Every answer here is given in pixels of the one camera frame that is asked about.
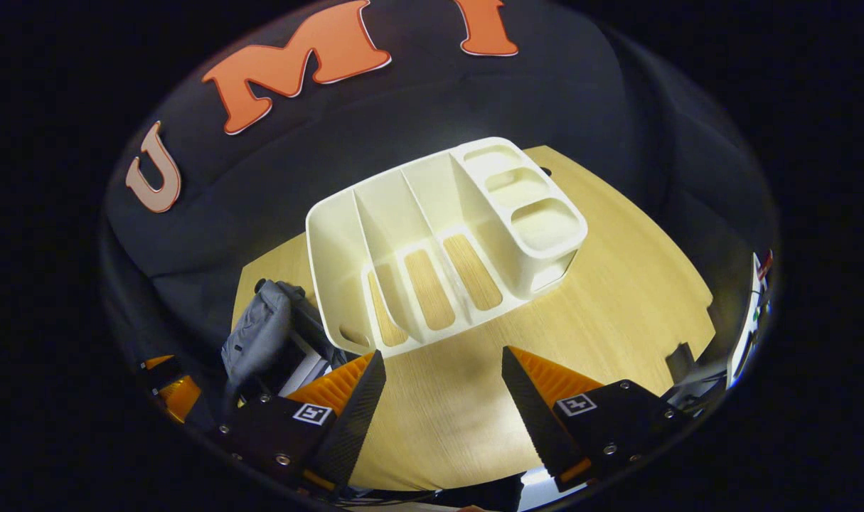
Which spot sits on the grey schoolbag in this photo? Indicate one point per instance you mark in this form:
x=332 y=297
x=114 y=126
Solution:
x=261 y=327

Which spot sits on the black backdrop cloth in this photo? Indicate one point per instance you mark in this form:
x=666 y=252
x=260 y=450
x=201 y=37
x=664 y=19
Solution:
x=296 y=163

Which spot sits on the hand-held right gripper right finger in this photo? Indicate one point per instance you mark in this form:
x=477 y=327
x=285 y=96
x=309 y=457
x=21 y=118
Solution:
x=538 y=427

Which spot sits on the grey spine book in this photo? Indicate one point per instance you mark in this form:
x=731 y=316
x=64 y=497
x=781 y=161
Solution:
x=307 y=373

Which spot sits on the white bookshelf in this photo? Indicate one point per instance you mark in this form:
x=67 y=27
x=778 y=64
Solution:
x=410 y=206

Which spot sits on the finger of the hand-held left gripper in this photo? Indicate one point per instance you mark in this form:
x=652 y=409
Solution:
x=176 y=387

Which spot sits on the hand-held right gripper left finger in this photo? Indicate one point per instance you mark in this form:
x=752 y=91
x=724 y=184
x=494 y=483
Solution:
x=350 y=427

